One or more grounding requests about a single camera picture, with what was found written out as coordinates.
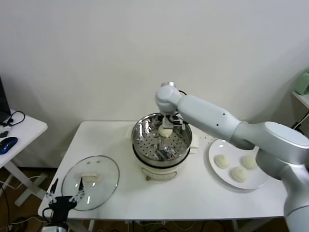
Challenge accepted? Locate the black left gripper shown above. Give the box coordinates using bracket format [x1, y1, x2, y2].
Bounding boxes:
[46, 177, 86, 227]

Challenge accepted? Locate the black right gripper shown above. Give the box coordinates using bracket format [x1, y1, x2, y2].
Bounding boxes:
[162, 116, 175, 130]

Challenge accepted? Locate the white steamed baozi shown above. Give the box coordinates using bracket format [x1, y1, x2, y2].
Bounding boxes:
[158, 127, 172, 138]
[229, 166, 249, 182]
[240, 155, 258, 170]
[214, 154, 231, 169]

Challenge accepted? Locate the stainless steel steamer basket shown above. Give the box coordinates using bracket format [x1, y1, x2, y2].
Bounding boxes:
[125, 112, 200, 162]

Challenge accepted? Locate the glass pot lid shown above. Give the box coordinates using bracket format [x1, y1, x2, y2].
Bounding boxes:
[61, 156, 120, 212]

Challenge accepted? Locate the white electric cooking pot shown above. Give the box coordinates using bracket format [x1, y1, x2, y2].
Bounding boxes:
[132, 144, 200, 182]

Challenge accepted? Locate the white oval plate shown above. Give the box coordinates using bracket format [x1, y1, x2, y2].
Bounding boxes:
[208, 139, 273, 189]

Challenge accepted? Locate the white side desk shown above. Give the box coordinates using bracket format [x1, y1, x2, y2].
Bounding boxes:
[0, 115, 48, 207]

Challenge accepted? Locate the blue computer mouse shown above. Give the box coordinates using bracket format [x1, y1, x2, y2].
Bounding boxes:
[0, 137, 19, 156]

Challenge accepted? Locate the black laptop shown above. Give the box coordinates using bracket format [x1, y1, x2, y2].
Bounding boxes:
[0, 75, 12, 122]

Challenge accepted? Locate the pale green box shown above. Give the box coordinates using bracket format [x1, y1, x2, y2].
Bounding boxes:
[295, 72, 309, 96]

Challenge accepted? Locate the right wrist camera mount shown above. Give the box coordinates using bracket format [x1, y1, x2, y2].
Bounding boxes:
[172, 115, 188, 131]

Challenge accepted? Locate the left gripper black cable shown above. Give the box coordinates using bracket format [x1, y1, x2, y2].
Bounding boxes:
[42, 207, 53, 223]

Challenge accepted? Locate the white floor cable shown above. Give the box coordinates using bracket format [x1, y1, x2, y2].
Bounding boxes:
[0, 175, 41, 192]

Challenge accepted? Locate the black floor cable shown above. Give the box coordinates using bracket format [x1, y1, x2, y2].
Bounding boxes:
[0, 186, 12, 232]

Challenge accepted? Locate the black looped desk cable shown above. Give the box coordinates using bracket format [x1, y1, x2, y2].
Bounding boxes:
[1, 111, 26, 128]

